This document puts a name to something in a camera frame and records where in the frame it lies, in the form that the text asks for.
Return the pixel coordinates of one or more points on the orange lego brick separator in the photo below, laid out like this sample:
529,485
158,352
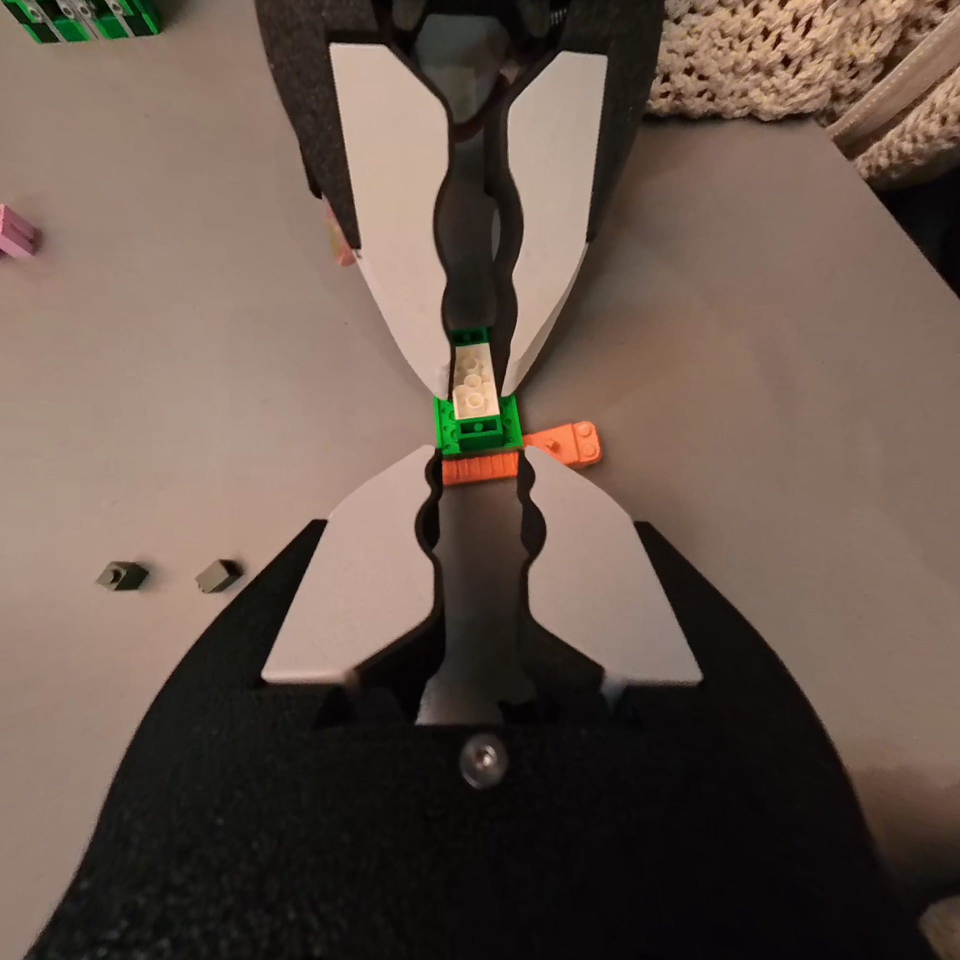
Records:
562,444

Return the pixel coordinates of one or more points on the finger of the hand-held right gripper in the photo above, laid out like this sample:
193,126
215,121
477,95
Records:
382,187
559,187

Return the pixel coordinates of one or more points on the green lego plate white brick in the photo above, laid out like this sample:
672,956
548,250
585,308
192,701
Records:
474,390

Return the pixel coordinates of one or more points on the cream knitted blanket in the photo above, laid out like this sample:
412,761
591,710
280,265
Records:
750,52

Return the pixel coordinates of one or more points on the pink lego pig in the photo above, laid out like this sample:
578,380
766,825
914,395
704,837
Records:
16,232

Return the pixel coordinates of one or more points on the small olive grey lego brick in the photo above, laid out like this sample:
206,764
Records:
121,576
219,576

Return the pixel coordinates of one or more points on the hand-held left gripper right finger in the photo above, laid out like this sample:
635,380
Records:
607,592

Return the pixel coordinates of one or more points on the green lego creeper figure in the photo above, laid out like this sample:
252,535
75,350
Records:
82,22

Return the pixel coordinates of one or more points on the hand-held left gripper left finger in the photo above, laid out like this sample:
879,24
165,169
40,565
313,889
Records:
352,585

